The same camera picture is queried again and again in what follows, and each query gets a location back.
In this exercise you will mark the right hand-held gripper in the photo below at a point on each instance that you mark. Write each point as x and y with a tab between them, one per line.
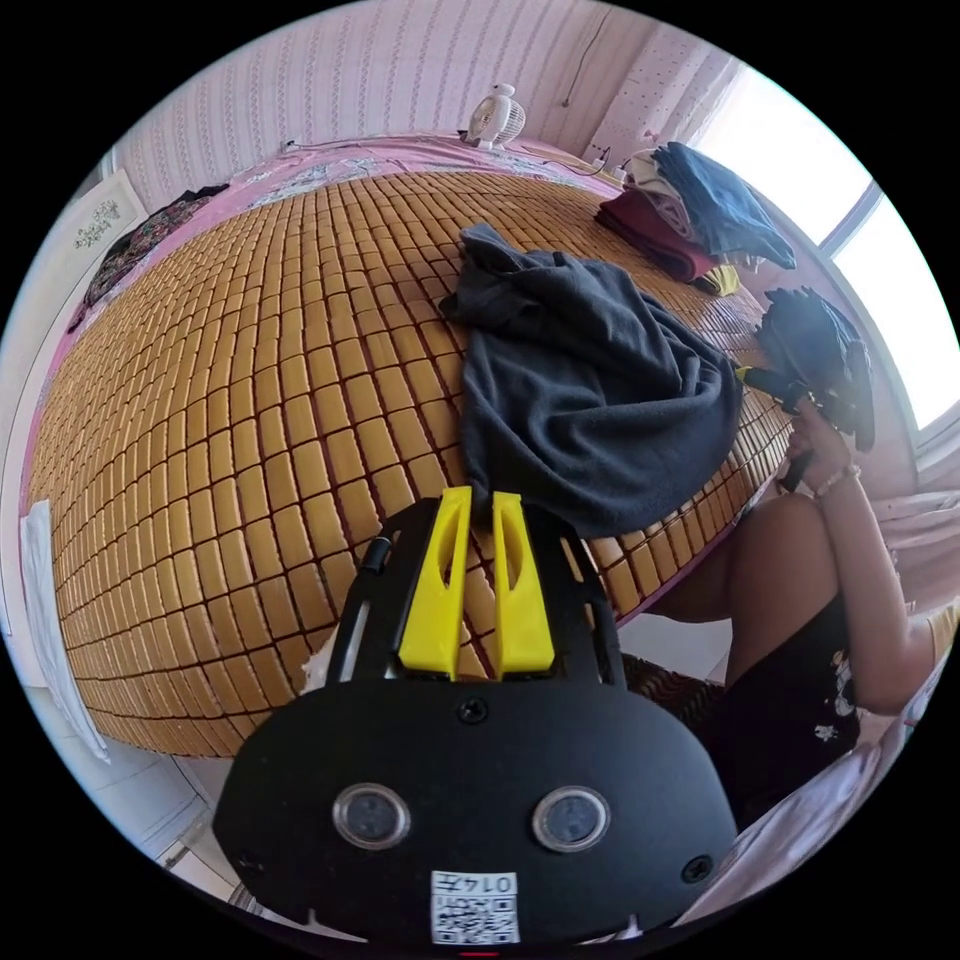
817	345

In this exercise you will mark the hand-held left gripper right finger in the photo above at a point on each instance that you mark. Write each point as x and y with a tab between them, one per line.
525	607

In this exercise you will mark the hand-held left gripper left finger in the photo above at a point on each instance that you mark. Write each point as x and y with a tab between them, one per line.
433	600

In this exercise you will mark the gray short sleeve shirt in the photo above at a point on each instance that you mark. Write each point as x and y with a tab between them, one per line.
585	390

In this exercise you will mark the person's right forearm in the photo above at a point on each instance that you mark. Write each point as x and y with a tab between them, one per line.
870	570

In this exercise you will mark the person's right hand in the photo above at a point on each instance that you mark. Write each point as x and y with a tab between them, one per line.
829	450

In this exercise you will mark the pile of clothes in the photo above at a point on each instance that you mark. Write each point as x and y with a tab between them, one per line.
675	225

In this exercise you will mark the window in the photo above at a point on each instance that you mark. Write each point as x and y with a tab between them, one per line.
900	247

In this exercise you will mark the person's body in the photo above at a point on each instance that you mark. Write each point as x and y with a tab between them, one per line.
757	577

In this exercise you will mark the bed with woven mat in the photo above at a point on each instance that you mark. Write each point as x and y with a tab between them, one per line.
247	420

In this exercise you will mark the pink dotted curtain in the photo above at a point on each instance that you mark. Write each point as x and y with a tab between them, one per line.
667	97

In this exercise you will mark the white table fan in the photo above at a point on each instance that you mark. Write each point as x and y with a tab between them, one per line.
495	116

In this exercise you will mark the white cloth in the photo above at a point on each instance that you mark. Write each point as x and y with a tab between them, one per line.
52	622

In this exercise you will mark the dark floral garment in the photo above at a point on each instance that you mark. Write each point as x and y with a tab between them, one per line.
142	240

